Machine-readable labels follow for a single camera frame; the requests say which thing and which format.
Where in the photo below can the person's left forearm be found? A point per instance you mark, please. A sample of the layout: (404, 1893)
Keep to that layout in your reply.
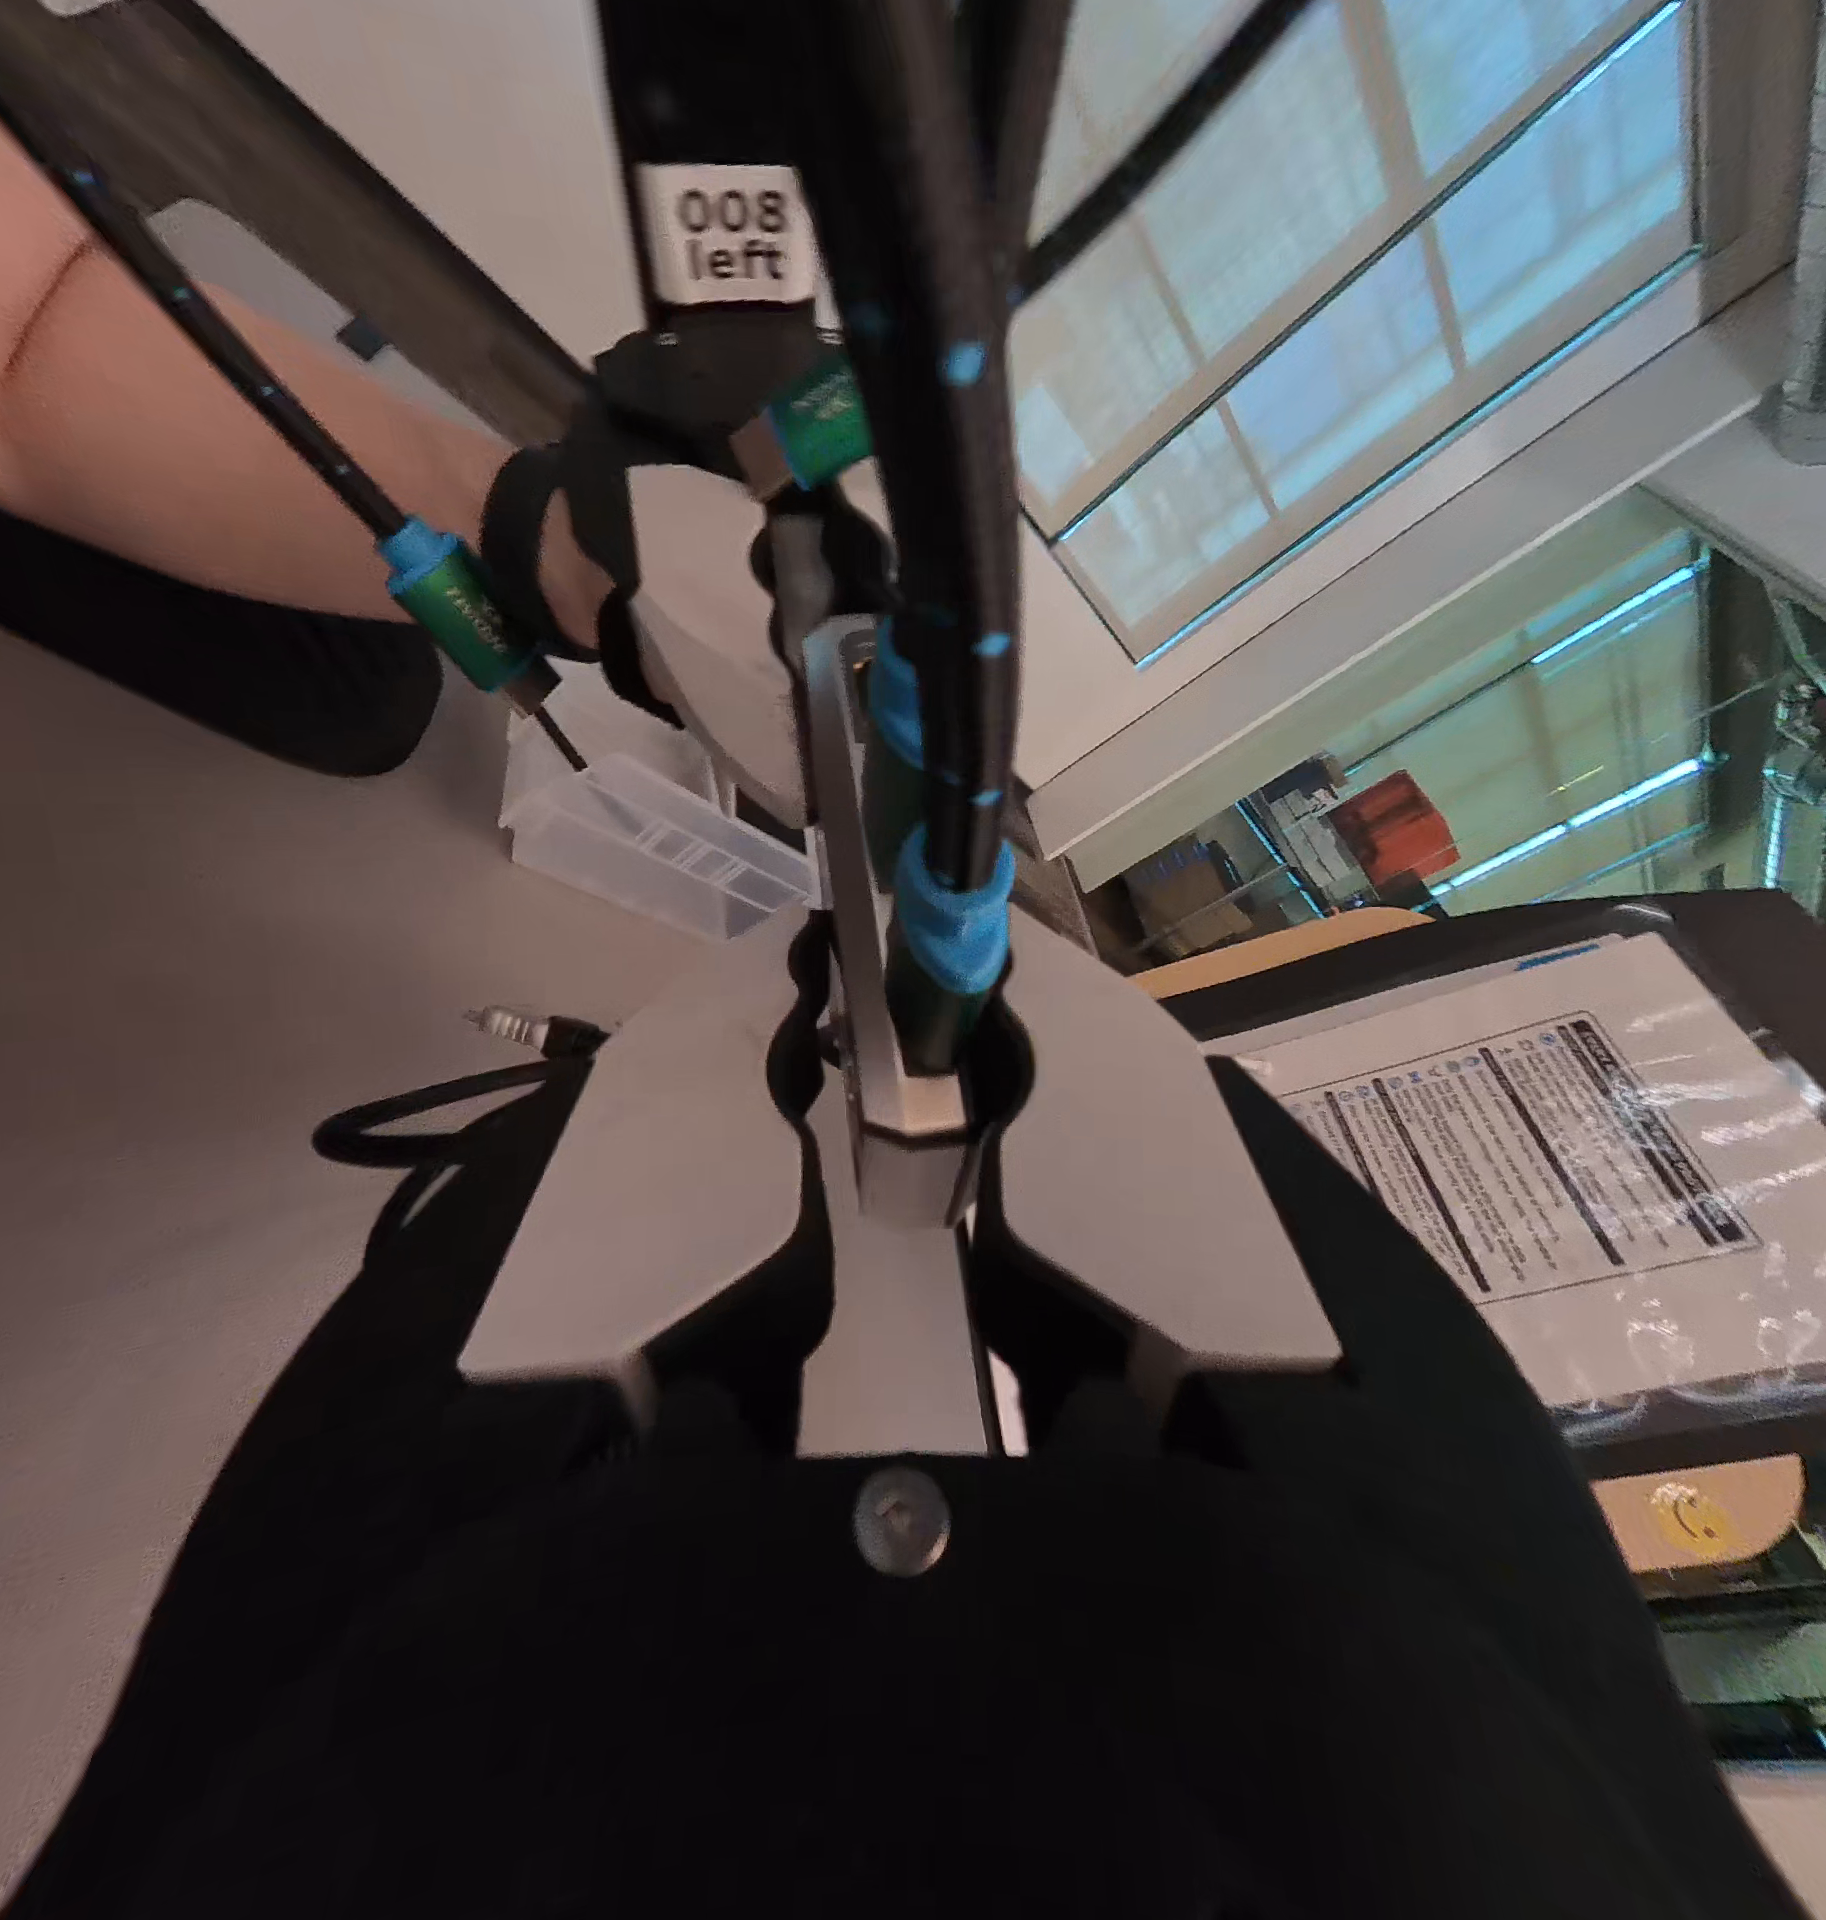
(150, 376)

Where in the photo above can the red box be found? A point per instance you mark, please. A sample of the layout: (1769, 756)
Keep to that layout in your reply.
(1390, 826)

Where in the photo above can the instruction sheet in clear holder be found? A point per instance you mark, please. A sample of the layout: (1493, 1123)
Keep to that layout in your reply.
(1524, 1172)

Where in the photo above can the large grid window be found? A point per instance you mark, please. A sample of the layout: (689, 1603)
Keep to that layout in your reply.
(1304, 300)

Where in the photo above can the clear plastic storage box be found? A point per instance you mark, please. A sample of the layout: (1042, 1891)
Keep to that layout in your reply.
(659, 848)

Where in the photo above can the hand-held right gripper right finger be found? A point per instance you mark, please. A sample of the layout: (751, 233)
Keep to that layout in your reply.
(1157, 1182)

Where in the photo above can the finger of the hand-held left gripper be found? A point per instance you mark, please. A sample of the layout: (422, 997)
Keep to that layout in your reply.
(819, 558)
(711, 701)

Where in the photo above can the glass partition window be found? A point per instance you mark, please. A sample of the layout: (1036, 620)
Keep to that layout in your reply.
(1603, 701)

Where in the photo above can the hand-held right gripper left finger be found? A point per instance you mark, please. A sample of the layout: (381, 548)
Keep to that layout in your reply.
(628, 1182)

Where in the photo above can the person's left hand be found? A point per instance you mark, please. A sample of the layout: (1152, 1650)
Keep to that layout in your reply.
(544, 548)

